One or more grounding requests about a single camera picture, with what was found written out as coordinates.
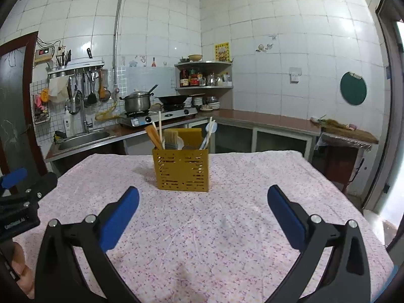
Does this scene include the leafy vegetable bundle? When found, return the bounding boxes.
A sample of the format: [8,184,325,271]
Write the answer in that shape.
[311,115,357,130]

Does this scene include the metal wall pipe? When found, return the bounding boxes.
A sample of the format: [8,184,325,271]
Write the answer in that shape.
[112,0,127,102]

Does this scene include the green round cutting board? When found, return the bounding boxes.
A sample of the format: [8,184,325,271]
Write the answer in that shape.
[340,71,367,105]

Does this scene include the wooden cutting board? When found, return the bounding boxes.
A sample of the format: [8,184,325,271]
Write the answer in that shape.
[320,120,379,145]

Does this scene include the black wok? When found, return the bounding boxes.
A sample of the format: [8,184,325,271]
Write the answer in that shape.
[157,94,206,105]

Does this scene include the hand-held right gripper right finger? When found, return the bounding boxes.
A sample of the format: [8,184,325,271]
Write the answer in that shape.
[265,185,371,303]

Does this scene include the row of condiment bottles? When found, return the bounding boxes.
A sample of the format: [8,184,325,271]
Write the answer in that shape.
[179,68,232,87]

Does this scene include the steel cooking pot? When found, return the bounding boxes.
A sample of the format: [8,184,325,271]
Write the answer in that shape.
[123,90,154,113]

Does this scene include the steel sink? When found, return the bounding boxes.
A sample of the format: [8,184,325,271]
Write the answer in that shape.
[57,131,117,151]

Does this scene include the brown framed door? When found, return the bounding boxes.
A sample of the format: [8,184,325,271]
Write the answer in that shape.
[0,32,48,180]

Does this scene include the row of hanging kitchen utensils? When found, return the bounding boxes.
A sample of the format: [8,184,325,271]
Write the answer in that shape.
[65,69,112,114]

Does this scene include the steel faucet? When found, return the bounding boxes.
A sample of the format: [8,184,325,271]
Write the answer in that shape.
[71,90,93,133]

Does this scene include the steel gas stove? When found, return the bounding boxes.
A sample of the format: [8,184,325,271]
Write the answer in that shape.
[118,106,199,128]

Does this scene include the corner wall shelf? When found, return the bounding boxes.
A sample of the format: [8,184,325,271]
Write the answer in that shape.
[174,60,234,89]

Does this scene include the small wall stickers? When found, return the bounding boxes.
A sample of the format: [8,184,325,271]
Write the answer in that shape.
[256,35,278,53]

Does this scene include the yellow perforated utensil holder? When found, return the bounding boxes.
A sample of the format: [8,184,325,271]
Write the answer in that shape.
[152,129,209,192]

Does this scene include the white hanging cloth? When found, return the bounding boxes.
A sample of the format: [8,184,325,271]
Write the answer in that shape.
[48,76,70,103]

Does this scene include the foil covered side table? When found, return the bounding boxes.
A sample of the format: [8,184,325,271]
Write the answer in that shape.
[311,133,371,193]

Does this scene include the yellow wall poster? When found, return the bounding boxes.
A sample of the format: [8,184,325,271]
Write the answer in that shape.
[215,42,230,62]

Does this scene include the yellow hose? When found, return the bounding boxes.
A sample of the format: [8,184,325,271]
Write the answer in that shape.
[95,95,122,121]

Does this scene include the kitchen counter with cabinets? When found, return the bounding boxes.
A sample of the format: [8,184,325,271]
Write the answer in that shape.
[44,109,322,165]

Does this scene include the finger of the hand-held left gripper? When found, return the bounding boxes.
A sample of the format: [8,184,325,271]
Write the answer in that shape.
[0,168,28,189]
[17,172,58,203]

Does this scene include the stack of white dishes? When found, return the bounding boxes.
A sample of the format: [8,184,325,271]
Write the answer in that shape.
[192,96,220,111]

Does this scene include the person's left hand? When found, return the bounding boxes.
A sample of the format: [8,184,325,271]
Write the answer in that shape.
[11,243,35,299]

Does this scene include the beige control box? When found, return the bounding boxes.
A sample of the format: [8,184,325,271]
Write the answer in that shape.
[33,47,55,64]

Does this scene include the wooden spatula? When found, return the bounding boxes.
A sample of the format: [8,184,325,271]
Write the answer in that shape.
[144,124,163,150]

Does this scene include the steel wall utensil rack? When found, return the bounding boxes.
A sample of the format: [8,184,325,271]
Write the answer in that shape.
[47,60,105,78]

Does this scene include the pink floral tablecloth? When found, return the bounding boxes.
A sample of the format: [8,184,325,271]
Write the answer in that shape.
[13,150,395,303]

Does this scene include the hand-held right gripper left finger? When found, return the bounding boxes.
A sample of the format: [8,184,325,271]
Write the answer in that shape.
[34,186,141,303]

